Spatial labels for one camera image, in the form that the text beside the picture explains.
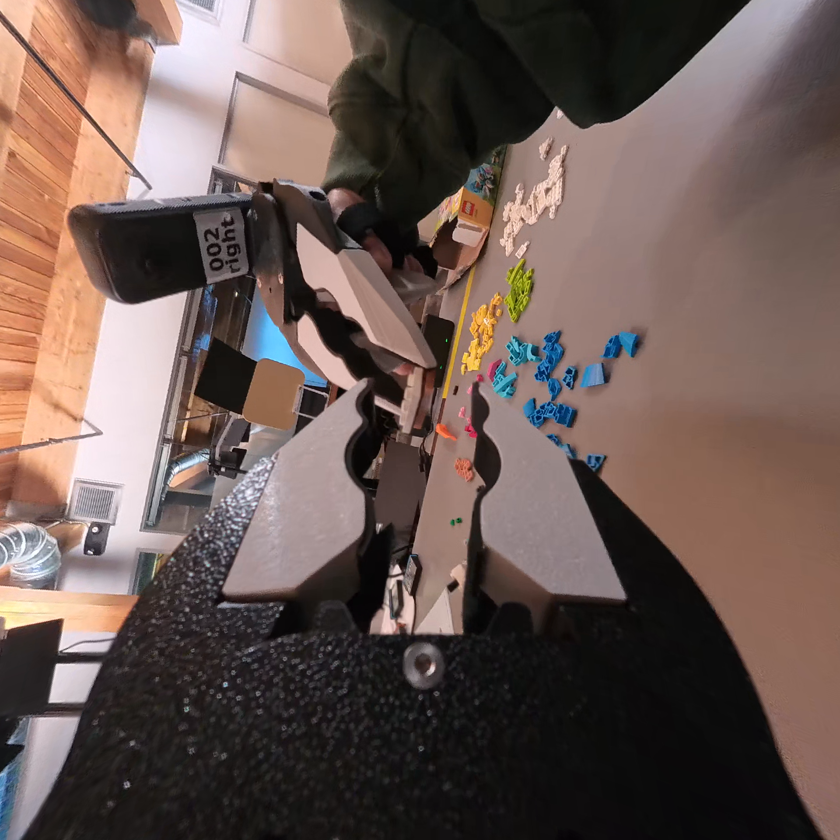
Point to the pile of teal lego pieces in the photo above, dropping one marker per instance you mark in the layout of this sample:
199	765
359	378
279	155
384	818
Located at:
518	351

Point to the scattered pink lego pieces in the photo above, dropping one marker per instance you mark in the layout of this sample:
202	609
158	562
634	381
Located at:
489	371

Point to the person's right hand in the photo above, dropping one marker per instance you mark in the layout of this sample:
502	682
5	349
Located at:
341	199

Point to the silver flexible duct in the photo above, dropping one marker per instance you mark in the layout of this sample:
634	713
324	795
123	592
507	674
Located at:
29	554

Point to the black metal rod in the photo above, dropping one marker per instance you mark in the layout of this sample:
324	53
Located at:
72	100

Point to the small black device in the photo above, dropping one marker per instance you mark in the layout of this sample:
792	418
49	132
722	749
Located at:
412	572

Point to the pile of lime lego pieces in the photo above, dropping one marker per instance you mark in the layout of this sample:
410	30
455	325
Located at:
518	295

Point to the orange lego piece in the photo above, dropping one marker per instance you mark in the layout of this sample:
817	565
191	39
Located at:
446	431

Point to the black panel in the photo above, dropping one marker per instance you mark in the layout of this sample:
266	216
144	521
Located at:
223	377

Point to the beige chair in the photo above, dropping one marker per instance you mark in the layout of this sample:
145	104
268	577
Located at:
272	394

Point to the white air vent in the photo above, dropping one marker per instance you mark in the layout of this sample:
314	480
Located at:
95	502

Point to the brown white lego assembly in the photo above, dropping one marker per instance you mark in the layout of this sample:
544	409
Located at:
420	394

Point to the white paper sheet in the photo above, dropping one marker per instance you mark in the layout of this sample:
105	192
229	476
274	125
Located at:
438	615

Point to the black electronic box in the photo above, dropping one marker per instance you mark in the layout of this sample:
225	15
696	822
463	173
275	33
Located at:
438	338

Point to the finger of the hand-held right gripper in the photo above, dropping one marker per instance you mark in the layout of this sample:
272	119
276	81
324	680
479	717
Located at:
321	358
371	298

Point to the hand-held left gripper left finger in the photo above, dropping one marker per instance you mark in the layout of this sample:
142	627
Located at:
302	518

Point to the yellow lego box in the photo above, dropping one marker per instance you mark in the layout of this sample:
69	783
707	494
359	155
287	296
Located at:
472	205

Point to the orange lego cluster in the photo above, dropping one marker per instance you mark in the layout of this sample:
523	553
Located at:
464	468

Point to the pile of white lego pieces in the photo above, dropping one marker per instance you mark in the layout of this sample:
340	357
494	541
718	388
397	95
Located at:
541	193

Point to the person's right forearm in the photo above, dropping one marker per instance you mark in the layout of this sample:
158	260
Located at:
426	118

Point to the small black wall camera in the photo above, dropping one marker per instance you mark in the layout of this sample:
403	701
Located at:
96	538

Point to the yellow tape strip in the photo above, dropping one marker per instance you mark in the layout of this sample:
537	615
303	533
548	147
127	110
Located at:
468	292

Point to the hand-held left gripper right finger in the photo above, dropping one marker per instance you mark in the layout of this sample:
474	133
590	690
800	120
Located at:
544	531

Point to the pile of yellow lego pieces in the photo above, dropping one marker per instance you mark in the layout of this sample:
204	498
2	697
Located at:
482	334

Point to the pile of blue lego pieces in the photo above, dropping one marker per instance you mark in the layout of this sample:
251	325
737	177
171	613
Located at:
551	413

